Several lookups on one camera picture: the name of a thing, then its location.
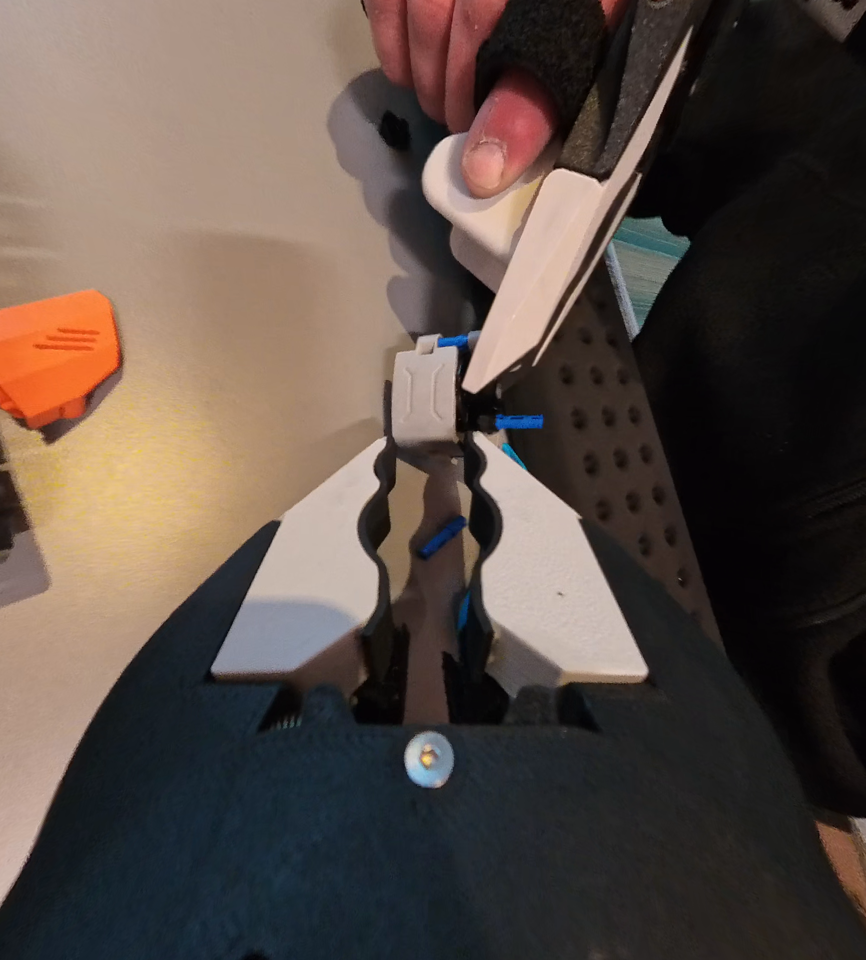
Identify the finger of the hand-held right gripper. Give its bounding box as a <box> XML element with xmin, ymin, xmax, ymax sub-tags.
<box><xmin>463</xmin><ymin>162</ymin><xmax>647</xmax><ymax>396</ymax></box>

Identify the orange slotted panel piece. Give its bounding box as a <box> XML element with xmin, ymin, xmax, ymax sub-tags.
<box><xmin>0</xmin><ymin>290</ymin><xmax>122</xmax><ymax>430</ymax></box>

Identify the person's right hand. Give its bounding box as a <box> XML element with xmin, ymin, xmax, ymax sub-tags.
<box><xmin>366</xmin><ymin>0</ymin><xmax>561</xmax><ymax>196</ymax></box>

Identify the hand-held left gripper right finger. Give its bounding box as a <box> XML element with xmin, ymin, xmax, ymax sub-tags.
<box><xmin>472</xmin><ymin>443</ymin><xmax>651</xmax><ymax>691</ymax></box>

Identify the blue plastic pin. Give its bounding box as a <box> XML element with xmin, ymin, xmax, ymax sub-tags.
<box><xmin>417</xmin><ymin>516</ymin><xmax>468</xmax><ymax>561</ymax></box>

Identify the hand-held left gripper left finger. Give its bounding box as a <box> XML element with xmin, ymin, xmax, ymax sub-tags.
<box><xmin>211</xmin><ymin>440</ymin><xmax>396</xmax><ymax>687</ymax></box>

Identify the light grey block with pins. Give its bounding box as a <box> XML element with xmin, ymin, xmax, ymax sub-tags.
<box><xmin>388</xmin><ymin>330</ymin><xmax>546</xmax><ymax>460</ymax></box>

